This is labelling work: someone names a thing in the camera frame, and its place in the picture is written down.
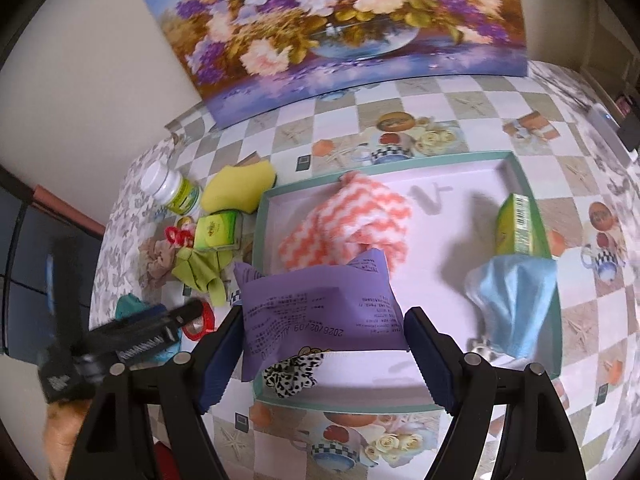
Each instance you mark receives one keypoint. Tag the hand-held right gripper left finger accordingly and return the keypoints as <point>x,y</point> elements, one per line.
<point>220,355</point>

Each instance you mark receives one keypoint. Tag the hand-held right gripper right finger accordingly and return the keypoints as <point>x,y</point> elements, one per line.
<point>430,355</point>

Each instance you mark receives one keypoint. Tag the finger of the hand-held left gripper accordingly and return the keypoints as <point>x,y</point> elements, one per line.
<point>187,312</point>

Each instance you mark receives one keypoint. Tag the pink floral cloth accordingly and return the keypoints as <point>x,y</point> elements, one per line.
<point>157,260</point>

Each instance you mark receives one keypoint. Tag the leopard print scrunchie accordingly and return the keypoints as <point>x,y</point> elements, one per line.
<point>290,375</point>

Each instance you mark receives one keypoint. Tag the red white plush scrunchie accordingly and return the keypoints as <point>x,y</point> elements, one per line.
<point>175,235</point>

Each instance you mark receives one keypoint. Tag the green carton box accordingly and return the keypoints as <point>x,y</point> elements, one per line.
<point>517,225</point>
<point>215,230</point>

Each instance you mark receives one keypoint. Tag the blue face mask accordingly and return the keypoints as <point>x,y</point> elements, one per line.
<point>515,295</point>

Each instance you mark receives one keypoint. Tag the purple plastic packet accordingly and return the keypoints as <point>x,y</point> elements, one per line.
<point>320,310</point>

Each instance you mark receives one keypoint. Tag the shallow teal box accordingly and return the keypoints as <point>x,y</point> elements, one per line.
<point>450,230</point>

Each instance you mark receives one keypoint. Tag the yellow sponge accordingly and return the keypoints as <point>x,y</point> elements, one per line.
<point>235,187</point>

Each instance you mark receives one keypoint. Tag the pink chevron towel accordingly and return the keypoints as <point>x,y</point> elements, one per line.
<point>350,220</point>

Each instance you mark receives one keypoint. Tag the person's left hand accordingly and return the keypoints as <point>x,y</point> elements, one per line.
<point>65,435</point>

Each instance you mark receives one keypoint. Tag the light green cloth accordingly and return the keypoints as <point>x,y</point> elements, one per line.
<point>200,270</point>

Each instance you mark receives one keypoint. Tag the dark cabinet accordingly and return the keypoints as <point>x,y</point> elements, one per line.
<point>30,260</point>

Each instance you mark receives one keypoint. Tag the white bottle green label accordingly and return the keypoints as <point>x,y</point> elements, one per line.
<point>170,187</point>

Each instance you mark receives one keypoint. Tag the checkered printed tablecloth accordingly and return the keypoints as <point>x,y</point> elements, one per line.
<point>350,125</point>

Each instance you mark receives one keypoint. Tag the white power strip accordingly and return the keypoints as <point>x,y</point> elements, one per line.
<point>607,125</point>

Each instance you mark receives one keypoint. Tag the black power adapter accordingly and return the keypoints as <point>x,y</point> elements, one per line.
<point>631,132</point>

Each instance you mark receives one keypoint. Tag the flower bouquet painting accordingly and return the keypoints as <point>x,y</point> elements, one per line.
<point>350,20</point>

